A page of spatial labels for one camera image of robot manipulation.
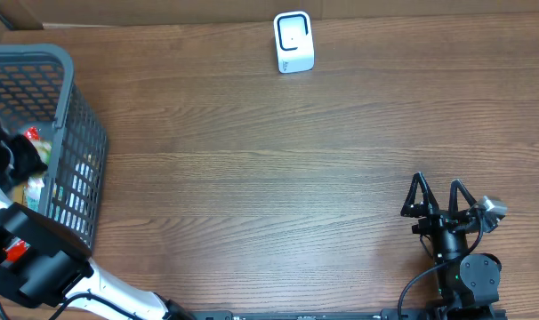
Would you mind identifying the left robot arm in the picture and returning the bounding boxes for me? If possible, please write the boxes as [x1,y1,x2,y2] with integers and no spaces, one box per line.
[0,123,191,319]

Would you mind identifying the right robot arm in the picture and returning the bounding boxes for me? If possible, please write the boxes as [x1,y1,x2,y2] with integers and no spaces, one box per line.
[396,172,508,319]

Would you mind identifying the spaghetti packet red ends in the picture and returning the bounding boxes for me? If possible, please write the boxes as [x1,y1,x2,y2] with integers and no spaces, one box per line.
[4,126,52,264]

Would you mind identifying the white barcode scanner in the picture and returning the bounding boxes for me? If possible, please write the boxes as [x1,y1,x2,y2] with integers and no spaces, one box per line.
[273,11,315,74]

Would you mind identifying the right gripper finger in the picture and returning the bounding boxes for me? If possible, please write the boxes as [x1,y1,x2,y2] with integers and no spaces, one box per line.
[447,179,478,214]
[400,172,439,218]

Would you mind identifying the grey plastic basket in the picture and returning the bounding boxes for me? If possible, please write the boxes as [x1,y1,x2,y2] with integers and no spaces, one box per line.
[0,44,109,246]

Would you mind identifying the teal snack packet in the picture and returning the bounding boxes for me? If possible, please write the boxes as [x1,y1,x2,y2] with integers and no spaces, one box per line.
[23,177,44,211]

